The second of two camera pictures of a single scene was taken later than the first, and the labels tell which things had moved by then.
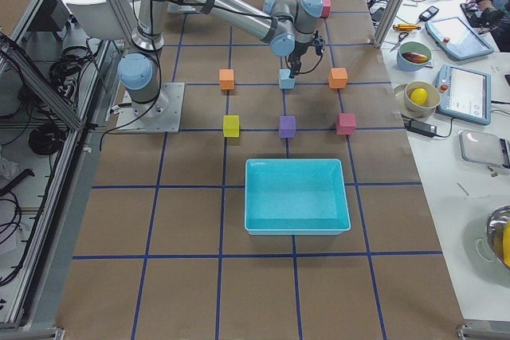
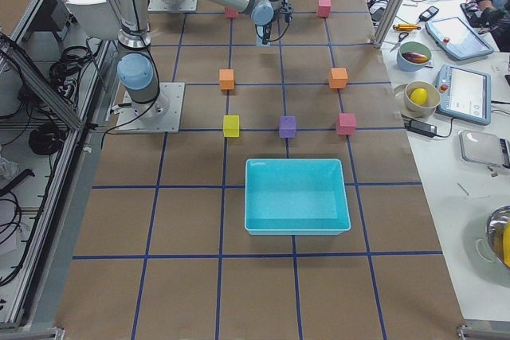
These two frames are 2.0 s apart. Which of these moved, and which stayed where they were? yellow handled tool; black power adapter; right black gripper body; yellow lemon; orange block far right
Moved: right black gripper body
Stayed: yellow lemon; black power adapter; orange block far right; yellow handled tool
